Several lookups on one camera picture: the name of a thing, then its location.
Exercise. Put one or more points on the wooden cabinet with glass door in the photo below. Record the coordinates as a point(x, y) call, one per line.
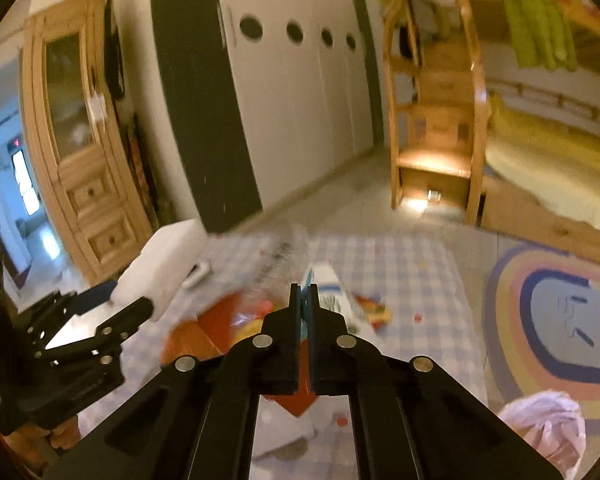
point(80, 170)

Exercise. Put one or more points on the yellow bedding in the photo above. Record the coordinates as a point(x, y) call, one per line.
point(545, 160)

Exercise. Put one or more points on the white carton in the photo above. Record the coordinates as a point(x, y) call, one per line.
point(332, 290)

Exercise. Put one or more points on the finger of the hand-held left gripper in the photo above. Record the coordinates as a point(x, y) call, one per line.
point(42, 317)
point(125, 317)

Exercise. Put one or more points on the green puffer jacket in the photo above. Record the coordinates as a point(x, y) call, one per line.
point(535, 20)

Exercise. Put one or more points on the wooden stair drawers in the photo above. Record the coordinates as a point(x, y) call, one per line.
point(435, 110)

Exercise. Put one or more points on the yellow wrapper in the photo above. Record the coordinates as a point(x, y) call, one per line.
point(252, 317)

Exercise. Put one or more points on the white wardrobe with round holes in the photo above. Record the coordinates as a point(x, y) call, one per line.
point(290, 110)

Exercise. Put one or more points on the checked blue white cloth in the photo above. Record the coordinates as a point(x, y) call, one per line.
point(415, 285)

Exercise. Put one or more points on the dark hanging cloth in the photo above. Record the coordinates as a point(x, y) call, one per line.
point(114, 50)

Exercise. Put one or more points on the colourful snack wrapper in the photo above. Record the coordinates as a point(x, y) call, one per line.
point(372, 310)

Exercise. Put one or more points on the paper note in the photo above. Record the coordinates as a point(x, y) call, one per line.
point(99, 107)

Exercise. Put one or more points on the leaning framed boards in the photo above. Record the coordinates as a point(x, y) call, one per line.
point(147, 175)

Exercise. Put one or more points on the white foam box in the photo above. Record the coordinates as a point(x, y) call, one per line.
point(160, 265)

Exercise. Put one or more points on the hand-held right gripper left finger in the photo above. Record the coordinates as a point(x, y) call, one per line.
point(285, 350)

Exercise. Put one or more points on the pink plastic bag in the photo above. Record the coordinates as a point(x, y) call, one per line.
point(540, 425)

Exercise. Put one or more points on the grey cloth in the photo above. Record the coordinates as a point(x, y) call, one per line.
point(425, 10)

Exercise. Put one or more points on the wooden bunk bed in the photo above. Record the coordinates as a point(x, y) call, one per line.
point(540, 220)

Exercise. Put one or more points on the colourful oval rug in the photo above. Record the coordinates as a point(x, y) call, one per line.
point(555, 320)

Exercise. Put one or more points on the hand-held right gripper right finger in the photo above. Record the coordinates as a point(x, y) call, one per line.
point(326, 350)

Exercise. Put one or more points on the orange packet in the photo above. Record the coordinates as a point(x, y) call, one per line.
point(205, 330)

